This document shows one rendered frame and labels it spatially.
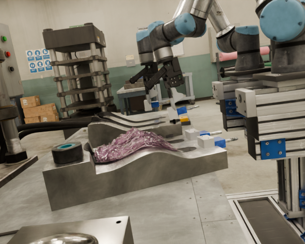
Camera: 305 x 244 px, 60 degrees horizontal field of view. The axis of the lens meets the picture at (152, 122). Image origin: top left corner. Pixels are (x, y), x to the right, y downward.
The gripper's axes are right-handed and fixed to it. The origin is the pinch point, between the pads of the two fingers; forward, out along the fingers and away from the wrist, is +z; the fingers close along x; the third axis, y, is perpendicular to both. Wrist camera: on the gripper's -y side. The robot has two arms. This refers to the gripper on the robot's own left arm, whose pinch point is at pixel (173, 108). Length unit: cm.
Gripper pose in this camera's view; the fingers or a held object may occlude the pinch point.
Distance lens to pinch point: 110.7
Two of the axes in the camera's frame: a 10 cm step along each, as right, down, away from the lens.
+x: 0.8, -0.7, 9.9
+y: 9.6, -2.6, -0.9
